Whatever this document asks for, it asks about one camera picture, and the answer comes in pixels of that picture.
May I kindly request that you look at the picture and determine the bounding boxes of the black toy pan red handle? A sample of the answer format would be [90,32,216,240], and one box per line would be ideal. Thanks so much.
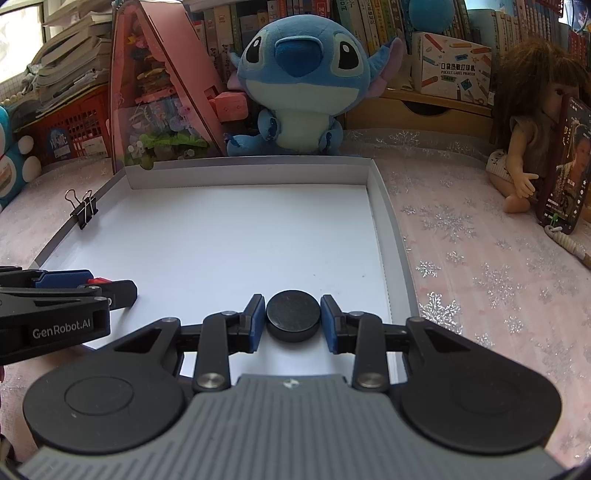
[89,276,138,311]

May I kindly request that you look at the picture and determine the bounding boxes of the white printer carton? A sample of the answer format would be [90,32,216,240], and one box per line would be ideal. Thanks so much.
[411,31,492,108]

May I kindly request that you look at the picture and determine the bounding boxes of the black round puck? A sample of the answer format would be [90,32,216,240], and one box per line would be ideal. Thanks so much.
[266,289,321,343]

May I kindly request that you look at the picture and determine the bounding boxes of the red plastic basket with label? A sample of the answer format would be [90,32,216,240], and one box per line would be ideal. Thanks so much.
[14,85,114,167]

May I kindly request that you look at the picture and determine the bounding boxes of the smartphone with lit screen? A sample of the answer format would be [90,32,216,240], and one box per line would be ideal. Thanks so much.
[537,96,591,235]

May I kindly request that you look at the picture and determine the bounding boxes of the blue robot cat plush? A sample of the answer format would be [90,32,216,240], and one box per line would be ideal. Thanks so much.
[0,106,42,213]

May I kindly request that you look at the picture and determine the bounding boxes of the wooden drawer box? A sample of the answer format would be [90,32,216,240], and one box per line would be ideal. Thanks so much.
[344,88,495,139]

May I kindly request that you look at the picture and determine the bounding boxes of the stack of magazines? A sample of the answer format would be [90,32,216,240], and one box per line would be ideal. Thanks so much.
[28,0,116,104]

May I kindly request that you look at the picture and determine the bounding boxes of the white cardboard box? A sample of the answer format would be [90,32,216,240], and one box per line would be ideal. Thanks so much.
[32,156,419,386]

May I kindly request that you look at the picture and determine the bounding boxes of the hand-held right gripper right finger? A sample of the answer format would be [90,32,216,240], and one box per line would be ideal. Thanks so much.
[321,294,481,393]

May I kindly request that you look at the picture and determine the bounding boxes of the beige braided phone strap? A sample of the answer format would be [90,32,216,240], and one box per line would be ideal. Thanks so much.
[545,225,591,268]

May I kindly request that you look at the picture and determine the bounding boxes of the pink triangular miniature house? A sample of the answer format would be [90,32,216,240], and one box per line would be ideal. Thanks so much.
[110,0,247,175]

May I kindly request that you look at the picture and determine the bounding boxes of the small black binder clip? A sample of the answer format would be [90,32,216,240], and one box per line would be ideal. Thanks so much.
[65,189,99,230]

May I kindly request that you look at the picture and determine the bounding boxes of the window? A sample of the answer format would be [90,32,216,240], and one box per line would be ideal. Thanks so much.
[0,0,54,86]

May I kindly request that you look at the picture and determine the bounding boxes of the row of shelf books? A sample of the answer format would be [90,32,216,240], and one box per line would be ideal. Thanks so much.
[185,0,591,88]

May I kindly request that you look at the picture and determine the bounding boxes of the blue alien plush toy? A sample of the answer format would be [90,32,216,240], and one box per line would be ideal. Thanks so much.
[225,21,407,156]

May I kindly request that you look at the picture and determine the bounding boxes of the brown-haired doll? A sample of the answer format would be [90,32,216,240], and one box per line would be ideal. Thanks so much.
[487,39,591,214]

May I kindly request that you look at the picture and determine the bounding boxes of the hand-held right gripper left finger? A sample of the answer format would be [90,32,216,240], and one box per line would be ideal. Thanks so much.
[111,294,267,394]

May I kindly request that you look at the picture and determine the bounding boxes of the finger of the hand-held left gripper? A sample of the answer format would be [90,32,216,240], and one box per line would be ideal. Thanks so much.
[0,266,94,291]
[0,285,112,307]

